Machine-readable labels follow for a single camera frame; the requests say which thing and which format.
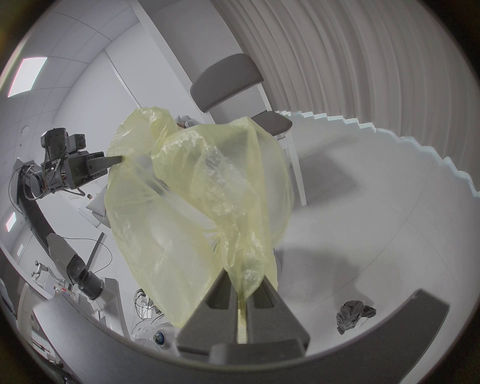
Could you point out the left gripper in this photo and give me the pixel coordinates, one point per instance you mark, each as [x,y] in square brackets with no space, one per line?
[84,168]

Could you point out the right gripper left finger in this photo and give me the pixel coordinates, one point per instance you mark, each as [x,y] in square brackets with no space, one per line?
[210,322]

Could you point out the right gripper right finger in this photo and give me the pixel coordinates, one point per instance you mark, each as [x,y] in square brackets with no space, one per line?
[273,322]

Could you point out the yellow plastic bag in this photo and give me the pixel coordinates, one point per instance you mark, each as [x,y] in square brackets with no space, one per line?
[206,168]

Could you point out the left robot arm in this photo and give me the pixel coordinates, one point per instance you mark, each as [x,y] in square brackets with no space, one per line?
[33,210]

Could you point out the crumpled black plastic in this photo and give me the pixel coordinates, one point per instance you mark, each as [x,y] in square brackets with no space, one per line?
[352,315]

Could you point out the grey white-legged chair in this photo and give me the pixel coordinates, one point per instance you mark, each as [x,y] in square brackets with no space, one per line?
[228,75]

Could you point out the white curtain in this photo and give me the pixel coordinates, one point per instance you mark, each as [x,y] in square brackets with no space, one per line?
[375,56]

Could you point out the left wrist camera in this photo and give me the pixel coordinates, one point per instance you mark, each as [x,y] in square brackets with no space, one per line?
[77,142]

